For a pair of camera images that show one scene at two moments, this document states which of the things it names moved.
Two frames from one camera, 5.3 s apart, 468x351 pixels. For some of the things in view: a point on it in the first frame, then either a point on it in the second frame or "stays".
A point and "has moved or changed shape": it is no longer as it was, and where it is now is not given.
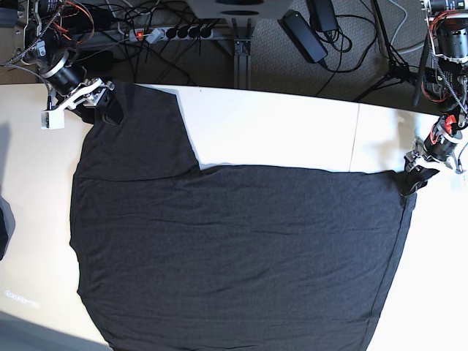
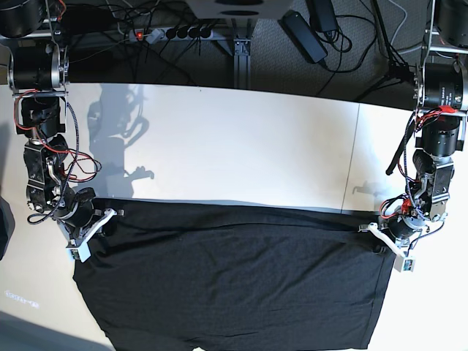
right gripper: (439, 144) -> (401, 228)
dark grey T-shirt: (172, 256) has moved or changed shape
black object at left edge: (7, 225) stays
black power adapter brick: (303, 36) stays
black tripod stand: (400, 69) stays
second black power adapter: (322, 14) stays
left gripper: (66, 79) -> (78, 213)
